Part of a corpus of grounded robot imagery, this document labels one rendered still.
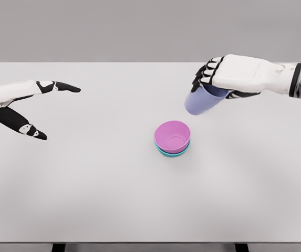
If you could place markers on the pink bowl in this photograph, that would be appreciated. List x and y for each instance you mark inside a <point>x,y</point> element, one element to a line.
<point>170,131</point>

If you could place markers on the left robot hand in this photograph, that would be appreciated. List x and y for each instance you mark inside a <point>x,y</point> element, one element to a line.
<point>5,92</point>

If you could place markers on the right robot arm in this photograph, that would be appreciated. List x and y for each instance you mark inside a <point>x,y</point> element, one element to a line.
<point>279,76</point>

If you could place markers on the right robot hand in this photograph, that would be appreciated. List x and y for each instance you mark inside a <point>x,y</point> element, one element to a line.
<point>237,71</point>

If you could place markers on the lavender cup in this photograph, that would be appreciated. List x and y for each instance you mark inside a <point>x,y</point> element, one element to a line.
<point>200,102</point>

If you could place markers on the teal bowl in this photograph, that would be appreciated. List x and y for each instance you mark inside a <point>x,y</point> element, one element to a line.
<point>171,155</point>

